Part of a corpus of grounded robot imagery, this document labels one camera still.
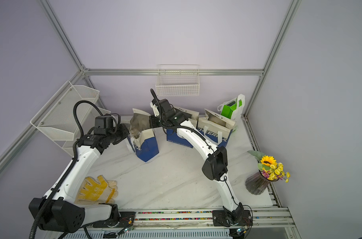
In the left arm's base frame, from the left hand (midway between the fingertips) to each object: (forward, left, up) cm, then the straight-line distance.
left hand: (128, 132), depth 79 cm
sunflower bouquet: (-21, -69, -1) cm, 72 cm away
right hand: (+7, -12, +1) cm, 13 cm away
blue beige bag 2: (+3, -48, 0) cm, 48 cm away
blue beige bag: (-2, -7, -5) cm, 9 cm away
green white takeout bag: (+15, -59, +3) cm, 61 cm away
